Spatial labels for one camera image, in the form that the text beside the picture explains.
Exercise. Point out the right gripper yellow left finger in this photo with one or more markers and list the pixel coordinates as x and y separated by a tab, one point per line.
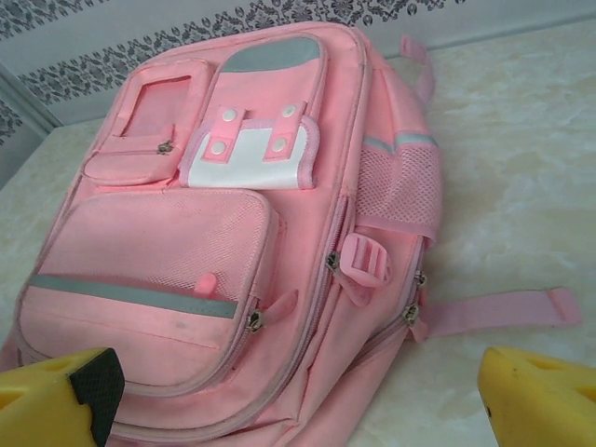
37	405

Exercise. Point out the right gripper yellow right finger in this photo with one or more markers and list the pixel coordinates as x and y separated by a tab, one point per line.
545	405

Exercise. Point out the pink school backpack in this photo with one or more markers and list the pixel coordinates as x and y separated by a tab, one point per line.
233	233

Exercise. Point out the aluminium frame post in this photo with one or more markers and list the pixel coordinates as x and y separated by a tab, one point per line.
32	104

